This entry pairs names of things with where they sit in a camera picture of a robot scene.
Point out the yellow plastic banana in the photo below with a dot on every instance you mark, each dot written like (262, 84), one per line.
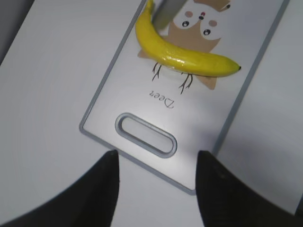
(178, 58)

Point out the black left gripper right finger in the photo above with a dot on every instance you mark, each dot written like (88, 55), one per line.
(225, 201)

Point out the white handled kitchen knife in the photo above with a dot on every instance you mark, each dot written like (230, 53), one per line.
(165, 12)

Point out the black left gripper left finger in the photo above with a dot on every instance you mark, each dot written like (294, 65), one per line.
(89, 202)

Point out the white deer cutting board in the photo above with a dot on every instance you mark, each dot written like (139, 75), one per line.
(160, 118)

